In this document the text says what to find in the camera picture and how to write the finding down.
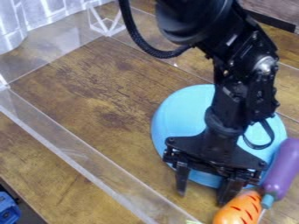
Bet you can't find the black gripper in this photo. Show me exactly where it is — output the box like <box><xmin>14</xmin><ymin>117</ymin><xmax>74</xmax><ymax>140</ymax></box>
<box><xmin>162</xmin><ymin>129</ymin><xmax>266</xmax><ymax>207</ymax></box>

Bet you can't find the orange toy carrot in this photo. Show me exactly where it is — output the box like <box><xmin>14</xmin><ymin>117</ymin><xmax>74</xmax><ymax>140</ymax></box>
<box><xmin>212</xmin><ymin>190</ymin><xmax>261</xmax><ymax>224</ymax></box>

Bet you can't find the purple toy eggplant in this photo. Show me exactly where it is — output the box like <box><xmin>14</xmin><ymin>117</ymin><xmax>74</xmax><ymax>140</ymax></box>
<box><xmin>261</xmin><ymin>138</ymin><xmax>299</xmax><ymax>209</ymax></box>

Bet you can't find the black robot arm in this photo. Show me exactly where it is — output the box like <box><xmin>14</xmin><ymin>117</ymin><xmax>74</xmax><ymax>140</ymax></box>
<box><xmin>154</xmin><ymin>0</ymin><xmax>278</xmax><ymax>206</ymax></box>

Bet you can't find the blue round plate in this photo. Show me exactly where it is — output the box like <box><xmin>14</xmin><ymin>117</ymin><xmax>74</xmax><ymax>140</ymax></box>
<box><xmin>150</xmin><ymin>84</ymin><xmax>286</xmax><ymax>188</ymax></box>

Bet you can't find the blue object at corner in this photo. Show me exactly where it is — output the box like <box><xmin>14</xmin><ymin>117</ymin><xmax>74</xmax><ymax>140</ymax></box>
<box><xmin>0</xmin><ymin>192</ymin><xmax>21</xmax><ymax>224</ymax></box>

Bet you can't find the dark baseboard strip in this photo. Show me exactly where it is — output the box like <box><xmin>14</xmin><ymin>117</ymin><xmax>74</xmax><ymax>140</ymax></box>
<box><xmin>246</xmin><ymin>10</ymin><xmax>294</xmax><ymax>33</ymax></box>

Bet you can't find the white curtain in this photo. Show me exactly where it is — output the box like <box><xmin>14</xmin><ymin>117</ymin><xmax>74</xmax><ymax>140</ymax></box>
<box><xmin>0</xmin><ymin>0</ymin><xmax>113</xmax><ymax>55</ymax></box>

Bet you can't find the black cable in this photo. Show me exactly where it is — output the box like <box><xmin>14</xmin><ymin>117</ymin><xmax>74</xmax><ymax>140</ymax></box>
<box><xmin>116</xmin><ymin>0</ymin><xmax>192</xmax><ymax>60</ymax></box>

